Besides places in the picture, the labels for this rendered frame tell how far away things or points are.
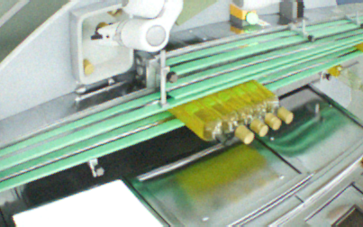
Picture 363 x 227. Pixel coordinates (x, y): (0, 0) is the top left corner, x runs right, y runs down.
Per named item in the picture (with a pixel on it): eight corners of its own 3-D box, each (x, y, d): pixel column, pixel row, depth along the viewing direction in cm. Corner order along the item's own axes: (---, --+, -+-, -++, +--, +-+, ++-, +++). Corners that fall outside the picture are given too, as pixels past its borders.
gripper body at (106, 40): (114, 53, 105) (97, 49, 114) (151, 41, 110) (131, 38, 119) (110, 24, 102) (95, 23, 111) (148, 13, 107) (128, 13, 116)
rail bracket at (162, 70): (145, 95, 134) (169, 116, 125) (144, 43, 124) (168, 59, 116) (155, 93, 135) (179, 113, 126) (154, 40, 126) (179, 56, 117)
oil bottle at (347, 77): (327, 73, 187) (364, 98, 169) (328, 63, 184) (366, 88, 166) (333, 68, 190) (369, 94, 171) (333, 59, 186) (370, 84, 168)
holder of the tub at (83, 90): (73, 90, 133) (81, 101, 128) (68, 10, 118) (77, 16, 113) (120, 73, 141) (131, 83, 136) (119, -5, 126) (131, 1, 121)
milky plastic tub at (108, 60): (71, 76, 130) (81, 87, 124) (68, 10, 118) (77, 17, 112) (121, 59, 138) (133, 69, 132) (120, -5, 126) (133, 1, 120)
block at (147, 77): (133, 80, 137) (145, 90, 132) (132, 52, 132) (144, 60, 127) (143, 77, 139) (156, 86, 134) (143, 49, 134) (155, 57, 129)
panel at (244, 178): (10, 220, 111) (51, 300, 87) (7, 213, 109) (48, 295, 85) (249, 130, 153) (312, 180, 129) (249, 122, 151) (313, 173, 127)
